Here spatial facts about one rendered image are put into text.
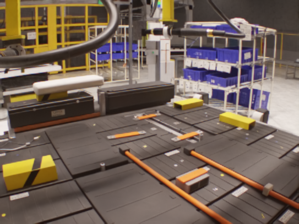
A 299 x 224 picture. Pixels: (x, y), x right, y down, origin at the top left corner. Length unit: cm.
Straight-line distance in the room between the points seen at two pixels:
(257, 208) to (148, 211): 26
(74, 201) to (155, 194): 20
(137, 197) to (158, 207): 6
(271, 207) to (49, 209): 53
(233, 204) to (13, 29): 92
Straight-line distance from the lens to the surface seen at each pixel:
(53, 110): 115
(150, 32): 145
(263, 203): 63
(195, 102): 133
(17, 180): 68
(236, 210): 59
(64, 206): 60
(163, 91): 141
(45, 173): 69
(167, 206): 57
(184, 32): 135
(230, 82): 350
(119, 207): 56
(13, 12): 98
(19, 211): 62
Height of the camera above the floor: 137
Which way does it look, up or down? 17 degrees down
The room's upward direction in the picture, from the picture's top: straight up
